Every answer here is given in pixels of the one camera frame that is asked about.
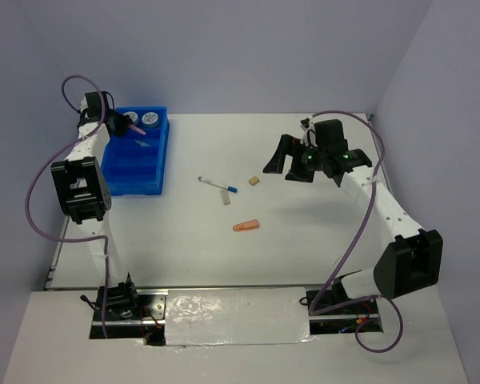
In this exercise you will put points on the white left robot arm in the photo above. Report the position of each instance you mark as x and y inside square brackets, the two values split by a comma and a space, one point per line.
[85, 198]

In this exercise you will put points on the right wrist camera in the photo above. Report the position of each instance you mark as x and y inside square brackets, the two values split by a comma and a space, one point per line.
[309, 135]

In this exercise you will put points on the orange pen cap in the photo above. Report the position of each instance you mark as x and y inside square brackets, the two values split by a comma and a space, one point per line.
[248, 225]

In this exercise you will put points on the grey eraser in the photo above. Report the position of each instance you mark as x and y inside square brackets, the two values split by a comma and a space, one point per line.
[225, 197]

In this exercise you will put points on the white marker blue cap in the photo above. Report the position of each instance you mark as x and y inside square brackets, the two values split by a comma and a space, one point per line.
[218, 184]

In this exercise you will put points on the blue plastic divided bin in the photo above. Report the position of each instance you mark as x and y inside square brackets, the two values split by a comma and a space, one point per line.
[133, 170]

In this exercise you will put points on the light blue pen cap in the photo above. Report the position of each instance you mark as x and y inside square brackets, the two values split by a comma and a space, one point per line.
[142, 143]

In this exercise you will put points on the silver foil tape sheet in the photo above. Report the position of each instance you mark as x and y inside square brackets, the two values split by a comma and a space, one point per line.
[230, 317]

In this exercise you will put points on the tan eraser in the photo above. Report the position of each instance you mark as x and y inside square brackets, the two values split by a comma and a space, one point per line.
[254, 180]

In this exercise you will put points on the pink pen cap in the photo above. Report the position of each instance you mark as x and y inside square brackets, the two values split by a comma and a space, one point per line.
[137, 129]

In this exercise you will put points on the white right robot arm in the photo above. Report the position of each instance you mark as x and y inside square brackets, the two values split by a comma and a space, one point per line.
[411, 259]

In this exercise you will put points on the blue jar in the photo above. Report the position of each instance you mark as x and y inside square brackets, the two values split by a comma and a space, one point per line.
[133, 117]
[150, 120]

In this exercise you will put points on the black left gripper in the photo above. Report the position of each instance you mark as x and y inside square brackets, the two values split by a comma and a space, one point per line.
[124, 122]

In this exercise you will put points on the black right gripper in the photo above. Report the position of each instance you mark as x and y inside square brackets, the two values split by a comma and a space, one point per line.
[289, 144]

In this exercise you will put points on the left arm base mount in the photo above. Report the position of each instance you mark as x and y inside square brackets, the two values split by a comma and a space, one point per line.
[124, 312]

